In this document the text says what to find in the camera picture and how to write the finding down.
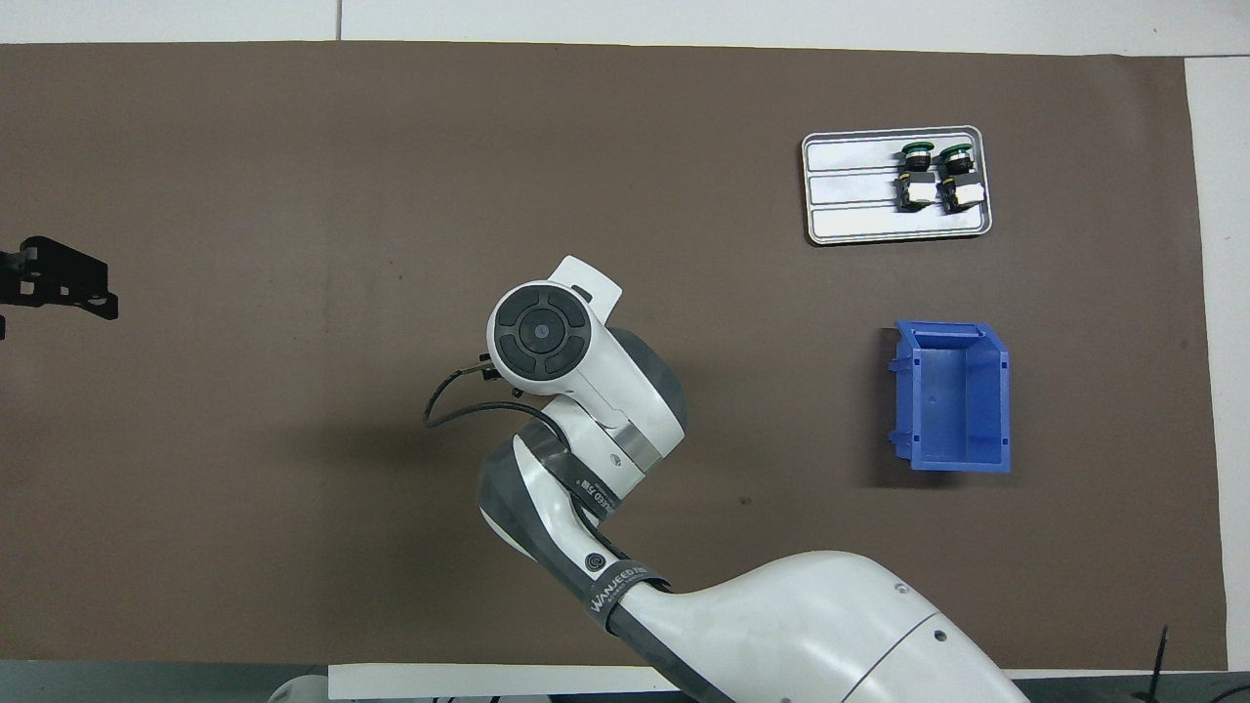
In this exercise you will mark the blue plastic bin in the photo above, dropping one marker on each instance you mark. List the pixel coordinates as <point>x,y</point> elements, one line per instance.
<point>962,410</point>

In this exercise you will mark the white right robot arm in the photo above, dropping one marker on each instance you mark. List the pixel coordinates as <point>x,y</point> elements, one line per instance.
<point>781,625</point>

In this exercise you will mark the brown table mat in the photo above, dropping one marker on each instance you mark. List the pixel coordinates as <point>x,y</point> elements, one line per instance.
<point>293,146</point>

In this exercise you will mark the silver metal tray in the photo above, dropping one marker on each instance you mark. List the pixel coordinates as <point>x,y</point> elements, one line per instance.
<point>850,210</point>

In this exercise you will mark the green push button switch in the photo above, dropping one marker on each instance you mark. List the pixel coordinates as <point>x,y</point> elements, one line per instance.
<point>915,178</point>
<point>958,178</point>

